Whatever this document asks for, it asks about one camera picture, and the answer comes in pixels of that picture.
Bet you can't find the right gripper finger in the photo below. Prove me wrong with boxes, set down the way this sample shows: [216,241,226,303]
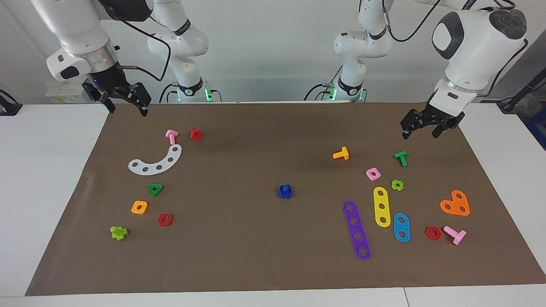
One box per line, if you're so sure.
[82,83,116,113]
[128,82,152,116]

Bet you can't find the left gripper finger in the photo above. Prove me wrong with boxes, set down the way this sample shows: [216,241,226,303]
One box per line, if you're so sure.
[401,110,425,139]
[432,112,465,138]

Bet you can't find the white boxes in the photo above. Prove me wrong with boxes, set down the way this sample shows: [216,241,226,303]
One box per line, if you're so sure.
[44,83,93,104]

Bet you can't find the white curved five-hole plate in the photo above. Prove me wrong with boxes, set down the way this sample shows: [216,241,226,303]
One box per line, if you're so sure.
[128,144,183,176]

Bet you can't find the black stand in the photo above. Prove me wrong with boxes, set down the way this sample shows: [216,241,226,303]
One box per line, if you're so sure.
[497,70,546,114]

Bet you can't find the orange heart-shaped plate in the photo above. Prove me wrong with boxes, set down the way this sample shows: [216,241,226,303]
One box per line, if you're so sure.
[440,190,470,217]

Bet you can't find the yellow three-hole strip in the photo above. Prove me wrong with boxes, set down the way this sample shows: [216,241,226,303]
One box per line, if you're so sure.
[373,187,391,228]

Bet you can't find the black clamp device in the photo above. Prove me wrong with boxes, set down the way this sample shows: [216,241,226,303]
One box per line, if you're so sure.
[0,89,23,117]

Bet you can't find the blue crate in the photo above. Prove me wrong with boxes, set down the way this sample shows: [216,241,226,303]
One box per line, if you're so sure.
[526,107,546,151]

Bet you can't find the blue two-hole strip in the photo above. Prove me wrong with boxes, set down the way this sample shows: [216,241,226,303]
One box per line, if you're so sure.
[393,213,410,243]

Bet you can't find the large pink plastic screw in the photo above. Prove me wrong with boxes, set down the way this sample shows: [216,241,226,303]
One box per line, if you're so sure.
[443,226,467,246]

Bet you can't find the purple four-hole strip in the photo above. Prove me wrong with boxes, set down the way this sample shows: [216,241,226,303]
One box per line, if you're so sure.
[343,200,372,261]

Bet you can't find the brown table mat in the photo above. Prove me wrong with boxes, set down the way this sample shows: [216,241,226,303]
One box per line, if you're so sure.
[25,101,546,296]

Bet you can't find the black base cable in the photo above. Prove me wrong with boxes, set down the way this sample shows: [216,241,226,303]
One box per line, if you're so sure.
[159,83,179,103]
[304,83,338,102]

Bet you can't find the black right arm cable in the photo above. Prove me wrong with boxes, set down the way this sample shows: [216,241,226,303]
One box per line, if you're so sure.
[115,17,172,82]

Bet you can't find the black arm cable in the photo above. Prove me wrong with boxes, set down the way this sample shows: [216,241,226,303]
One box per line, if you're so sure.
[115,17,172,82]
[382,0,529,96]

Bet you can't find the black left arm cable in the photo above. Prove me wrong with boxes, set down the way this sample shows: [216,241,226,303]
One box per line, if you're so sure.
[382,0,529,96]

